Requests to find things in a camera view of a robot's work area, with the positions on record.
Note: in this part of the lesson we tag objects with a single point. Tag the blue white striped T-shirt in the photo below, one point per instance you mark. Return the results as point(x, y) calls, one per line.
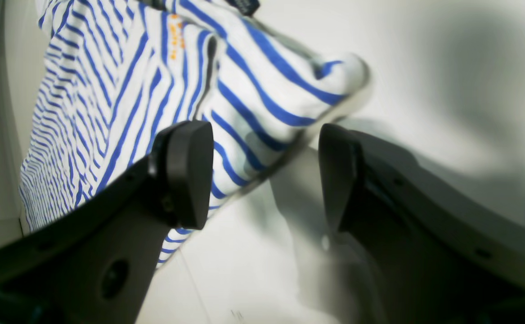
point(117, 72)

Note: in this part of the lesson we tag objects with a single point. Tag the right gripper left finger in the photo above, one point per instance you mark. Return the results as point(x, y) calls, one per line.
point(95, 265)

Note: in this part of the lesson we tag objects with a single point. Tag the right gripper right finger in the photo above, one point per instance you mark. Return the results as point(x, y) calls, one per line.
point(437, 256)

